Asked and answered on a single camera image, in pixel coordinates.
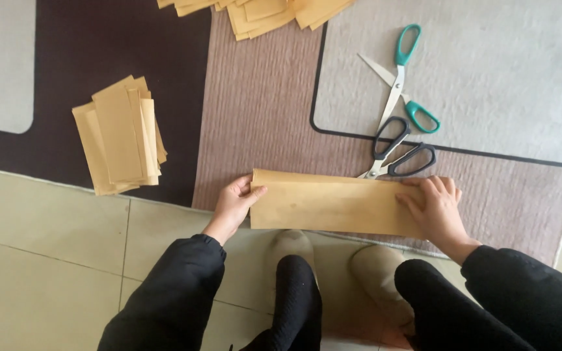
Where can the person's left hand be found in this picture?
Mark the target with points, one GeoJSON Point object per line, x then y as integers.
{"type": "Point", "coordinates": [231, 204]}

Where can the person's right hand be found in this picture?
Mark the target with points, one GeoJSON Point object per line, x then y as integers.
{"type": "Point", "coordinates": [438, 210]}

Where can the brown kraft paper sheet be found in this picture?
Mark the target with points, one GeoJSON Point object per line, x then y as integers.
{"type": "Point", "coordinates": [332, 204]}

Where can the person's beige left slipper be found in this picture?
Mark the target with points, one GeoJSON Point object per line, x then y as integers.
{"type": "Point", "coordinates": [290, 246]}

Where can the person's beige slipper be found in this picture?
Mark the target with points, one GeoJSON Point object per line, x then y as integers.
{"type": "Point", "coordinates": [381, 282]}
{"type": "Point", "coordinates": [290, 246]}

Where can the person's beige right slipper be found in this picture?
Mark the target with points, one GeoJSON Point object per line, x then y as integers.
{"type": "Point", "coordinates": [381, 282]}

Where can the person's right leg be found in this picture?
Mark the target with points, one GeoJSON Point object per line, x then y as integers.
{"type": "Point", "coordinates": [437, 312]}

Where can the person's leg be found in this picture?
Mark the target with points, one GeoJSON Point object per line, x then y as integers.
{"type": "Point", "coordinates": [437, 312]}
{"type": "Point", "coordinates": [293, 307]}

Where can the patterned brown grey rug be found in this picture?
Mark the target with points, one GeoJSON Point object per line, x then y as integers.
{"type": "Point", "coordinates": [271, 107]}

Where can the person's left leg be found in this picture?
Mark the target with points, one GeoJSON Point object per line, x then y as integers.
{"type": "Point", "coordinates": [293, 307]}

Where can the pile of folded kraft papers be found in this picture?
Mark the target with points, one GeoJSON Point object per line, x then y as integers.
{"type": "Point", "coordinates": [120, 136]}

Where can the heap of kraft paper pieces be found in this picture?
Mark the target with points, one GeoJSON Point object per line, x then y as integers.
{"type": "Point", "coordinates": [251, 13]}

